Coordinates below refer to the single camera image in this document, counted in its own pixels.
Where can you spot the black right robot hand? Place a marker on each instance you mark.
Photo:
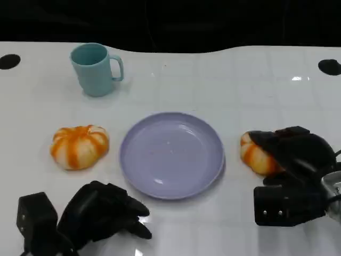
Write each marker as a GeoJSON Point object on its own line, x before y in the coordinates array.
{"type": "Point", "coordinates": [303, 154]}

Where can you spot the lilac plate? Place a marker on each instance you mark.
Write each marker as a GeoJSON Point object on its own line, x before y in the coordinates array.
{"type": "Point", "coordinates": [170, 157]}

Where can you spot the orange and white bread roll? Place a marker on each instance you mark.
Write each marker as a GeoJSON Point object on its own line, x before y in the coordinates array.
{"type": "Point", "coordinates": [255, 160]}
{"type": "Point", "coordinates": [78, 149]}

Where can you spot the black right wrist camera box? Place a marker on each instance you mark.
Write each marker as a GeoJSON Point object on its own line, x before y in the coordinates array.
{"type": "Point", "coordinates": [285, 205]}

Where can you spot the pale green mug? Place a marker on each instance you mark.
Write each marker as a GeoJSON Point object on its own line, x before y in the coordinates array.
{"type": "Point", "coordinates": [93, 77]}

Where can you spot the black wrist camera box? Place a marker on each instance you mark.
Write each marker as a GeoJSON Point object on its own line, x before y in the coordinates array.
{"type": "Point", "coordinates": [36, 213]}
{"type": "Point", "coordinates": [285, 205]}

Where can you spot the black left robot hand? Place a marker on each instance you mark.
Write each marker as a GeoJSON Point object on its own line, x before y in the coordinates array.
{"type": "Point", "coordinates": [92, 213]}

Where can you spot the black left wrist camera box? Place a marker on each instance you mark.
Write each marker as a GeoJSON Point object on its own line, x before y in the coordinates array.
{"type": "Point", "coordinates": [36, 213]}

